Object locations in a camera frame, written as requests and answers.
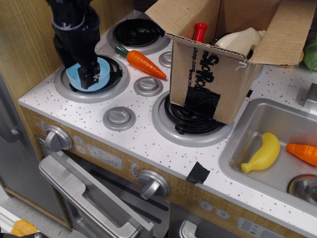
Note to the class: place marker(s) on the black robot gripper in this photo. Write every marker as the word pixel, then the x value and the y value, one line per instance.
pixel 76 33

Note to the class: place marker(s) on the light blue plastic bowl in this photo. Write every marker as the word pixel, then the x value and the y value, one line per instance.
pixel 89 81

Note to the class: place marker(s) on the orange toy carrot on stove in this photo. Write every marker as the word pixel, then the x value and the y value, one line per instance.
pixel 140 61

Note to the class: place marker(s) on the grey stovetop knob front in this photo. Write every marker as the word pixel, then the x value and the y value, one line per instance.
pixel 119 119

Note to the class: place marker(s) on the grey stovetop knob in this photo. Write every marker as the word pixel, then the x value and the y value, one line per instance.
pixel 165 59
pixel 148 86
pixel 119 119

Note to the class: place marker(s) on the grey stovetop knob middle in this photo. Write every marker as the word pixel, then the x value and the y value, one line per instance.
pixel 148 86

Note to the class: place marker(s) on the black back left burner coil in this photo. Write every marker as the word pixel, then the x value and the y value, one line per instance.
pixel 137 32

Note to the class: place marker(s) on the silver oven dial left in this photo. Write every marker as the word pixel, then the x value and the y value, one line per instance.
pixel 57 139

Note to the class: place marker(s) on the silver oven dial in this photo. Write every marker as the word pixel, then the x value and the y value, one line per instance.
pixel 57 139
pixel 152 184

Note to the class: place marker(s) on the grey stovetop knob back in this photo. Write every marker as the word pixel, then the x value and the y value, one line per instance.
pixel 165 59

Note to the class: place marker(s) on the black front right burner coil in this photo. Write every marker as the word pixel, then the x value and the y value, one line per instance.
pixel 187 121

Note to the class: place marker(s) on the brown cardboard box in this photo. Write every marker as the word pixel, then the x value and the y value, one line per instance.
pixel 212 81

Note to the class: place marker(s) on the grey toy fridge door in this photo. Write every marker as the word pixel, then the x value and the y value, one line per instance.
pixel 19 164

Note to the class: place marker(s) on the red toy bottle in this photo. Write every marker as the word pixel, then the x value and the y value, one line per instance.
pixel 200 32

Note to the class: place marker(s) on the silver oven dial right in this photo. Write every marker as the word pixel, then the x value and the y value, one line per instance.
pixel 152 184

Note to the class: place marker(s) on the black tape piece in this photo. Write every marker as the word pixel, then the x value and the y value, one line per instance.
pixel 198 174

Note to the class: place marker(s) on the cream toy milk jug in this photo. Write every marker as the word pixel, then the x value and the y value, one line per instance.
pixel 242 42

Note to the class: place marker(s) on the silver toy sink basin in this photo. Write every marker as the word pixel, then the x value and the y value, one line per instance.
pixel 289 125

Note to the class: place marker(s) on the orange cloth on floor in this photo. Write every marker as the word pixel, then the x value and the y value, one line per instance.
pixel 22 228

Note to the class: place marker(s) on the yellow toy banana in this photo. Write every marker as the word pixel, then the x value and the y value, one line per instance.
pixel 265 156

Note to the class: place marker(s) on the green toy cabbage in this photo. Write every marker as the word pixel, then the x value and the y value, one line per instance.
pixel 310 55

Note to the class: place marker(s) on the grey toy faucet base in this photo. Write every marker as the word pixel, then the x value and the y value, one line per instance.
pixel 307 97

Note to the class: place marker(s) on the orange toy carrot in sink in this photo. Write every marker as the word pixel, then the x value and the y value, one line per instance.
pixel 306 153

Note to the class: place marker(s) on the silver pot in sink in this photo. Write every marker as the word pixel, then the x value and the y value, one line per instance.
pixel 304 187

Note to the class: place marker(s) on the silver oven door handle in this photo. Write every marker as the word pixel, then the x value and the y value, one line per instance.
pixel 101 213

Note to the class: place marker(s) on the silver lower cabinet handle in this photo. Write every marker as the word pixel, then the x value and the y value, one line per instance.
pixel 187 230

